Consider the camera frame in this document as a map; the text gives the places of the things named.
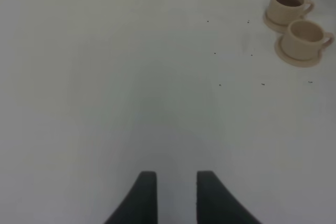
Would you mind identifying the near beige saucer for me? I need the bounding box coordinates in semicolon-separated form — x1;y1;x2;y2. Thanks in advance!
274;36;322;68

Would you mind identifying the near beige teacup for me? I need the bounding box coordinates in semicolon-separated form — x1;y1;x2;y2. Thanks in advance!
280;20;335;61

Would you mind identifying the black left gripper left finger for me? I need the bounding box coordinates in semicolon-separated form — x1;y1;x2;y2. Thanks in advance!
105;171;158;224

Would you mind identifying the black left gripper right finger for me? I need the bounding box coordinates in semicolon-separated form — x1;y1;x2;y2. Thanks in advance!
196;171;260;224

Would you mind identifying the far beige saucer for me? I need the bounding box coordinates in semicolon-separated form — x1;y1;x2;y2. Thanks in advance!
263;8;306;33

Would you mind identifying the far beige teacup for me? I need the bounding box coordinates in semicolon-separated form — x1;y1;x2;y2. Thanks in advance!
266;0;315;25

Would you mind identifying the beige teacup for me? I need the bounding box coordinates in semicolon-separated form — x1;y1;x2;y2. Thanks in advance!
266;0;315;25
280;20;335;61

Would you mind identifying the beige saucer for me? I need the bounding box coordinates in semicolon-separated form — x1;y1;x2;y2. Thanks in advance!
263;8;306;33
274;36;322;68

